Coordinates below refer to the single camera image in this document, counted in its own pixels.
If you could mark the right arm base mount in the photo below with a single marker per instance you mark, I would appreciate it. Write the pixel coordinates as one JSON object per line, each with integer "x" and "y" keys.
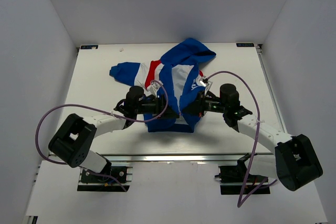
{"x": 236, "y": 178}

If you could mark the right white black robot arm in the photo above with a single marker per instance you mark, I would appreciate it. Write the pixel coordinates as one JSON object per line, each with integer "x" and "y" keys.
{"x": 292, "y": 160}

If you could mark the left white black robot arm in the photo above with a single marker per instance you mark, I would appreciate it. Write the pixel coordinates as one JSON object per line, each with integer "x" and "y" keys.
{"x": 72, "y": 142}

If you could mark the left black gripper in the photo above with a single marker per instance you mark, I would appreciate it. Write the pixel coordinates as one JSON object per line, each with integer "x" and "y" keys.
{"x": 158, "y": 104}

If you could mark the blue table sticker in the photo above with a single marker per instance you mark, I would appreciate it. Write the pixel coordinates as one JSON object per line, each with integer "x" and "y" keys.
{"x": 88, "y": 47}
{"x": 244, "y": 44}

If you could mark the blue white red jacket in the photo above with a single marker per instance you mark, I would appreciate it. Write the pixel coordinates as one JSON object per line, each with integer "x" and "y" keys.
{"x": 179, "y": 72}

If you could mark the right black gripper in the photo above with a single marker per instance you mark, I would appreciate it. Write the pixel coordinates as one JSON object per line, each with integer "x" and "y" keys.
{"x": 198, "y": 107}

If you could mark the left blue table sticker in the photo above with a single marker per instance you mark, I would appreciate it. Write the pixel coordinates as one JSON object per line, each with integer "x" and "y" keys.
{"x": 88, "y": 47}

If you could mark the right blue table sticker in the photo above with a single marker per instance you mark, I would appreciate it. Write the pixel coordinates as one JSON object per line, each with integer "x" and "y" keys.
{"x": 244, "y": 44}

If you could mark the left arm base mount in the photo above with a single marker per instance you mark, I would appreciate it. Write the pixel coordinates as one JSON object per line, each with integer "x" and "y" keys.
{"x": 118, "y": 181}

